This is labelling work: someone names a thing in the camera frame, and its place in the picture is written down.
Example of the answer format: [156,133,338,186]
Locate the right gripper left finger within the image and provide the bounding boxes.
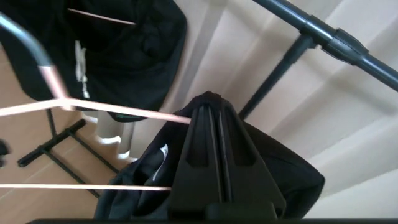
[169,105,222,218]

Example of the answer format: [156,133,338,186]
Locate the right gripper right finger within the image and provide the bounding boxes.
[217,104,287,218]

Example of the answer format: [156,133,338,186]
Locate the black garment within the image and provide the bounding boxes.
[94,91,326,220]

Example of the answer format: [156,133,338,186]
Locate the black shorts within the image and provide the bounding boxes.
[0,0,188,123]

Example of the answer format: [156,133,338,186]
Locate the black clothes rack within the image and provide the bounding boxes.
[17,0,398,198]

